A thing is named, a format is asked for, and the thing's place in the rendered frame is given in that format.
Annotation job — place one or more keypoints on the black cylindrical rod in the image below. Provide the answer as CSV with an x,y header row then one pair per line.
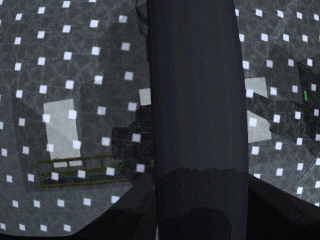
x,y
199,120

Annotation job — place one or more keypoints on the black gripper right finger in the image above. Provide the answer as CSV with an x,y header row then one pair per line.
x,y
273,214

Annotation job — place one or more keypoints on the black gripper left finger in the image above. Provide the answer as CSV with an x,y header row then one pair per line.
x,y
133,217

